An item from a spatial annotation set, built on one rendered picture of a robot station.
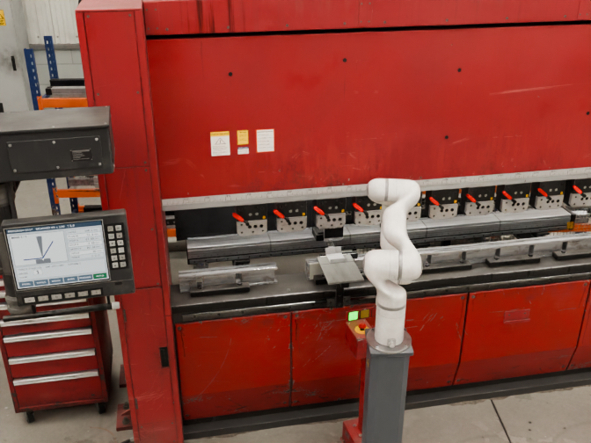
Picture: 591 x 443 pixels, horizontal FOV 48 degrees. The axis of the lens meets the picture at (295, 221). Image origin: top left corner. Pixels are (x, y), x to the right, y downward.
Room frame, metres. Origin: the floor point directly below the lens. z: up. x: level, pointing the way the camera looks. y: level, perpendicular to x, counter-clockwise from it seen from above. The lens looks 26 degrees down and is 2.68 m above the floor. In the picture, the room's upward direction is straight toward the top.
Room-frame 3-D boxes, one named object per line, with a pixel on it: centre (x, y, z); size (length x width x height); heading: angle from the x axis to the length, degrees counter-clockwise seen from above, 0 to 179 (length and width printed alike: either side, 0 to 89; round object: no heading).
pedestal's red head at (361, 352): (2.74, -0.37, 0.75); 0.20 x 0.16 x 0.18; 107
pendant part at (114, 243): (2.32, 0.88, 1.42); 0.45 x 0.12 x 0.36; 103
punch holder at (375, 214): (3.12, -0.37, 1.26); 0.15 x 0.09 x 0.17; 101
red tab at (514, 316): (3.12, -1.23, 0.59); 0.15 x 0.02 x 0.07; 101
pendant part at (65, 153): (2.39, 0.95, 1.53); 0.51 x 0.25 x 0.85; 103
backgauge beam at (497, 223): (3.46, -0.53, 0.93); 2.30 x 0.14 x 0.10; 101
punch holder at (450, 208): (3.19, -0.76, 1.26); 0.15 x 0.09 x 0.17; 101
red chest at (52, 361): (3.15, 1.34, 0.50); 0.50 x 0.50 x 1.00; 11
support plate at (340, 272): (2.94, -0.22, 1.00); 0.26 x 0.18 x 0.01; 11
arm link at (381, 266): (2.33, -0.36, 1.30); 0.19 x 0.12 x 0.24; 84
